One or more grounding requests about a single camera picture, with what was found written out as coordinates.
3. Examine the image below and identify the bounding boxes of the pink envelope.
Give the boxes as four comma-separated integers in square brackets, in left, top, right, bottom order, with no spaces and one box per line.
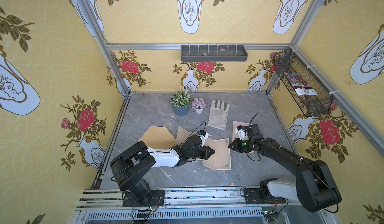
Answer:
[232,121,249,141]

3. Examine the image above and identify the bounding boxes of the brown kraft envelope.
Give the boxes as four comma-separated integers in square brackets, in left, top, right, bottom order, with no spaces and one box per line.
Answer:
[139,126,176,150]

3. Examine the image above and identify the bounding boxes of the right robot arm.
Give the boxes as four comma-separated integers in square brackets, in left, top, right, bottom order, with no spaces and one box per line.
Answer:
[229,124,342,213]

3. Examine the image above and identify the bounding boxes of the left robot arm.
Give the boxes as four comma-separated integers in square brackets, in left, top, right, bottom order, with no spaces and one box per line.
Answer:
[110,131,215,205]

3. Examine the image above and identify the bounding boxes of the dirty white work glove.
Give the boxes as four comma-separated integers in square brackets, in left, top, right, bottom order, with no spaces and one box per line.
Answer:
[208,100,230,130]

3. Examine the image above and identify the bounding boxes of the purple flowers in white pot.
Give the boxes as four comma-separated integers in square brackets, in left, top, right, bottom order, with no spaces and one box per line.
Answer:
[192,97,207,114]

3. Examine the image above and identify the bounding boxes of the green plant in blue pot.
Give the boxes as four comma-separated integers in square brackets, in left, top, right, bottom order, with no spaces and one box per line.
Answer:
[170,90,191,116]

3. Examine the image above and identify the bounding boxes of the seed packet in basket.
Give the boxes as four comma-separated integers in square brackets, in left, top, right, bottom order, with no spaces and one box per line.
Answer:
[285,73,318,96]

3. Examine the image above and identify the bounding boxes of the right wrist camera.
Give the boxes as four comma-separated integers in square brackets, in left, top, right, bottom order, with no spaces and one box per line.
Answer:
[235,125,246,140]

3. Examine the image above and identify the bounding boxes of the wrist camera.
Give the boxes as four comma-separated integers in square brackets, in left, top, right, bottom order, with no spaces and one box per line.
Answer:
[197,130,209,147]
[235,125,246,140]

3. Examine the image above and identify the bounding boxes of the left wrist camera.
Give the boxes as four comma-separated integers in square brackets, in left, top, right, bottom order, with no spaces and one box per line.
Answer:
[197,130,209,147]

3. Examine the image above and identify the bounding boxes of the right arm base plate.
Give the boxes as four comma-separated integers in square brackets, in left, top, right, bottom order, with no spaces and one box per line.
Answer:
[240,187,287,205]

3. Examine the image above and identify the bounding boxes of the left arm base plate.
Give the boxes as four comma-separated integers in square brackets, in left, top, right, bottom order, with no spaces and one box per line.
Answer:
[123,190,165,207]

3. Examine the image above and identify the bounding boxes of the black wire mesh basket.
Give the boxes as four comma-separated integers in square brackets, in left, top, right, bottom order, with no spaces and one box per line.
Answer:
[273,50,333,117]

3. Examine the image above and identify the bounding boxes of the grey wall shelf tray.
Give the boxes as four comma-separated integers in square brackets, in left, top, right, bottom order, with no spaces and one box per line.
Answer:
[181,44,249,62]

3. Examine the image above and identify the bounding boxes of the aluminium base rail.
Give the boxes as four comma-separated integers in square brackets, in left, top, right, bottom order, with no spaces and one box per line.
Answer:
[71,184,340,224]

